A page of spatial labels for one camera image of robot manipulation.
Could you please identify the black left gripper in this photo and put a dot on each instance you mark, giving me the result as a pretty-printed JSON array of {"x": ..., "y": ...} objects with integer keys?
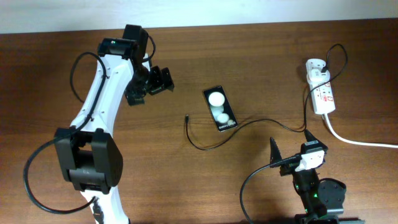
[{"x": 132, "y": 93}]

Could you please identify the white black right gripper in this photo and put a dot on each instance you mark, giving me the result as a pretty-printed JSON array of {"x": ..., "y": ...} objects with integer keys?
[{"x": 289, "y": 168}]

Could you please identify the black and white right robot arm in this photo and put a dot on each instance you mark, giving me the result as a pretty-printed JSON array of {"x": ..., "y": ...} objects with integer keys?
[{"x": 310, "y": 173}]

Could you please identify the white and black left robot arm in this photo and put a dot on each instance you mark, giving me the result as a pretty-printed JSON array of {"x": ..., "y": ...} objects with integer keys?
[{"x": 87, "y": 152}]

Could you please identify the white USB charger plug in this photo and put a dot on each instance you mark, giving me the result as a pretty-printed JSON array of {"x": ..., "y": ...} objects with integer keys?
[{"x": 317, "y": 76}]

